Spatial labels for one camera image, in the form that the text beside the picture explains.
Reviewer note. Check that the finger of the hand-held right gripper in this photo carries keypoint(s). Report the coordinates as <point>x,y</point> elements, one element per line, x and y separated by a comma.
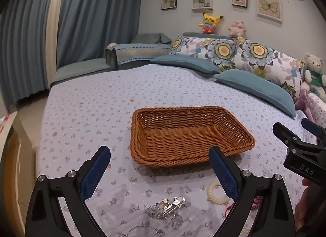
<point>284,132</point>
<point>312,126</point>

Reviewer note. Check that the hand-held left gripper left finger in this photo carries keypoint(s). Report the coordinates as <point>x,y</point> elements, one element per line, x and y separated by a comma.
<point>95,173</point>

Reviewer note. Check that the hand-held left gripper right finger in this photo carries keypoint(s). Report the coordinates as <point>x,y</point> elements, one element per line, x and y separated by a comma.
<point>224,173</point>

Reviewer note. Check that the silver hair clip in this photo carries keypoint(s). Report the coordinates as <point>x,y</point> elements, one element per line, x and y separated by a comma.
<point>176,201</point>

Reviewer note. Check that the brown wicker basket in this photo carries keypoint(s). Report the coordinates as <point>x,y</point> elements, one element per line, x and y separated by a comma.
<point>178,137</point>

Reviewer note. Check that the thin silver bangle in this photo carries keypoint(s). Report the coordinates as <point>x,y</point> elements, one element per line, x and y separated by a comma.
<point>159,232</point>

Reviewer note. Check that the person's right hand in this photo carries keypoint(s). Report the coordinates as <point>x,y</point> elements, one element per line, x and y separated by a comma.
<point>314,201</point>

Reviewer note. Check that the pink floral quilt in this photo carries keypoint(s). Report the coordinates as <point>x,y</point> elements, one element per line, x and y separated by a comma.
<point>315,107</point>

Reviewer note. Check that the white teddy bear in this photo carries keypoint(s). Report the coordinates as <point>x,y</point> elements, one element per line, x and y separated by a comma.
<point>314,74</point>

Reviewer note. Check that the large blue pillow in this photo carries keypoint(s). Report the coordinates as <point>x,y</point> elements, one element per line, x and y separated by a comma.
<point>257,86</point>

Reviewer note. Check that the floral pillow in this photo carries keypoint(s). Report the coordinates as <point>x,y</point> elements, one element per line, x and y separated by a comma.
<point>270,58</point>
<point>203,48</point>

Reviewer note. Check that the grey-green sofa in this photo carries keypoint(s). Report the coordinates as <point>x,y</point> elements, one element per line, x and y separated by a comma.
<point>81,70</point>

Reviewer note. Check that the red and white paper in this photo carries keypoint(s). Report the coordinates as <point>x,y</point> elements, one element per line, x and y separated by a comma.
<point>3,122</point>

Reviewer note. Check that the pink plush toy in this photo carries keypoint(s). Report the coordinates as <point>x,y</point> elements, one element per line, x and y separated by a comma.
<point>236,29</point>

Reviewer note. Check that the small blue pillow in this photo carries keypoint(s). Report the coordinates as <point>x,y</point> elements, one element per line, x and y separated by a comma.
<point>186,62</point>

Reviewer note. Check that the striped sofa throw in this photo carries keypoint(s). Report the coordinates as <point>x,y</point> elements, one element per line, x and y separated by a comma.
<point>140,53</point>

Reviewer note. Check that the yellow plush toy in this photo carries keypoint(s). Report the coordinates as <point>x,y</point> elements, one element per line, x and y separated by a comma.
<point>210,21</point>

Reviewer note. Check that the blue-grey headboard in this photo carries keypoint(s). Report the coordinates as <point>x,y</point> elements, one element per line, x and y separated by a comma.
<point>193,34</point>

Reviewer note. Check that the folded grey-green cloth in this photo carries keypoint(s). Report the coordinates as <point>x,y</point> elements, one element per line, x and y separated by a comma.
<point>150,38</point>

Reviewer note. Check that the blue curtain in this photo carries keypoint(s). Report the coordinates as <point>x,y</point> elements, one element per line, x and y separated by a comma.
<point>23,43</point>
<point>101,15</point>

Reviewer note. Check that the cream sheer curtain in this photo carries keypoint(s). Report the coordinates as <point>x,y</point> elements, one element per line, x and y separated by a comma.
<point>54,28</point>

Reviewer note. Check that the butterfly picture frame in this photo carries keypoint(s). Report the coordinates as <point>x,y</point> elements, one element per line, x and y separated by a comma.
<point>269,7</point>

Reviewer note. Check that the white box frame picture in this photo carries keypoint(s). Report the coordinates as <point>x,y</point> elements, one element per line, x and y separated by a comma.
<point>202,0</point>

